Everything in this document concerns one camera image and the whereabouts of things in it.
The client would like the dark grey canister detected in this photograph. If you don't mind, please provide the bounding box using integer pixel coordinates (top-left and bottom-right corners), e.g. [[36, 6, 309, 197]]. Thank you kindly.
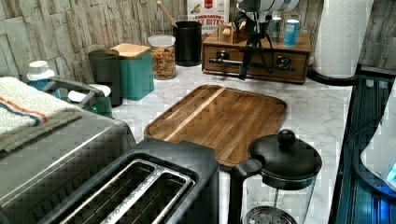
[[88, 49, 123, 107]]

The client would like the white paper towel roll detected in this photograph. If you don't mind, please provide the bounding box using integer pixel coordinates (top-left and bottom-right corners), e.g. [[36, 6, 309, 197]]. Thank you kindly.
[[313, 0, 374, 78]]

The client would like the black glass French press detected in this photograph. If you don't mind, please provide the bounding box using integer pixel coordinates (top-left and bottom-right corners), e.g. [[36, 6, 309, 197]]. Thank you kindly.
[[228, 129, 322, 224]]

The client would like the wooden cutting board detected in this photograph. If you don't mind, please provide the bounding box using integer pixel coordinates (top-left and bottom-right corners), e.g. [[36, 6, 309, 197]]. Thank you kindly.
[[144, 85, 288, 171]]

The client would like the small white lidded green container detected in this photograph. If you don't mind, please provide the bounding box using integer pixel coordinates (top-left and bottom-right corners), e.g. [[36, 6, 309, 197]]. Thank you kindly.
[[67, 83, 113, 119]]

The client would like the teal canister with wooden lid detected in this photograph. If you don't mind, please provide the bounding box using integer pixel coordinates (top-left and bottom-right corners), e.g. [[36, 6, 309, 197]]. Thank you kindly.
[[113, 43, 154, 101]]

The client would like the metal drawer handle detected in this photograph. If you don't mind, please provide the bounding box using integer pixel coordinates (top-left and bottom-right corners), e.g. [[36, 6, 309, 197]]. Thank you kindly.
[[208, 51, 296, 72]]

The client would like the black utensil holder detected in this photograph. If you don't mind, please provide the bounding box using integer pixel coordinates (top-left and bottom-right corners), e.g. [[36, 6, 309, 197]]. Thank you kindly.
[[173, 21, 202, 66]]

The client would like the striped folded towel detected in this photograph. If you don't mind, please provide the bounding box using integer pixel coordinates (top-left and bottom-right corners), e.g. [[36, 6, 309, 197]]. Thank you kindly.
[[0, 77, 82, 152]]

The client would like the cinnamon oat bites cereal box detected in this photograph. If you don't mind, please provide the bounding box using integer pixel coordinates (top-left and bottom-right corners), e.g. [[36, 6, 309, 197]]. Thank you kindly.
[[187, 0, 230, 40]]

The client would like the clear jar of colourful cereal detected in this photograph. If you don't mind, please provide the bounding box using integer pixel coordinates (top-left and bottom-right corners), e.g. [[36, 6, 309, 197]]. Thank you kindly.
[[148, 35, 176, 80]]

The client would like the silver toaster oven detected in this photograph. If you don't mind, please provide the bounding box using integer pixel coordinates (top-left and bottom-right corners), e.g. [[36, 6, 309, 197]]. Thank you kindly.
[[0, 77, 135, 224]]

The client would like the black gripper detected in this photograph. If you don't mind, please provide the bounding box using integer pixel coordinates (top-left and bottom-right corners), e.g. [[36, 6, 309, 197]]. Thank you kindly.
[[233, 11, 276, 80]]

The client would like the wooden drawer chest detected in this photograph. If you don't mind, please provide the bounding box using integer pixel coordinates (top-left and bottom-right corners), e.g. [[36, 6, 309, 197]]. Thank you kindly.
[[202, 30, 312, 84]]

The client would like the wooden spoon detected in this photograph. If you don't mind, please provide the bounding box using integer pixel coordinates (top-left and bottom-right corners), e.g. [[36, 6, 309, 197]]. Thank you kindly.
[[156, 0, 178, 28]]

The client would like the white blue supplement bottle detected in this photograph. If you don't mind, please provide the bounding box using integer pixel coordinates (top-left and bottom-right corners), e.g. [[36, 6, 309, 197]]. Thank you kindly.
[[27, 61, 55, 90]]

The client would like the wooden tea organizer tray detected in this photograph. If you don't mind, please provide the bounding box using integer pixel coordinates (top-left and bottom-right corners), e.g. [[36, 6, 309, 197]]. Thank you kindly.
[[218, 24, 248, 44]]

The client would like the grey cylindrical can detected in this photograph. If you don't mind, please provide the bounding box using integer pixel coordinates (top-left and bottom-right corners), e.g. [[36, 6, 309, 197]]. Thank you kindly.
[[268, 17, 282, 42]]

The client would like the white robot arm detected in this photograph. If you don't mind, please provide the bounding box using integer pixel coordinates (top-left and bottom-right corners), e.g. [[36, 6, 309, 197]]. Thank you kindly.
[[233, 0, 299, 80]]

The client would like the blue white can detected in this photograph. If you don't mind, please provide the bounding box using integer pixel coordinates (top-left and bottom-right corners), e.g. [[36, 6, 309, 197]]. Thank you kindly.
[[283, 20, 300, 47]]

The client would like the black silver toaster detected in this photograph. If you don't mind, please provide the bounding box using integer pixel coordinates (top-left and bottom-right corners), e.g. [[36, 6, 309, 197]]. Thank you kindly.
[[37, 139, 219, 224]]

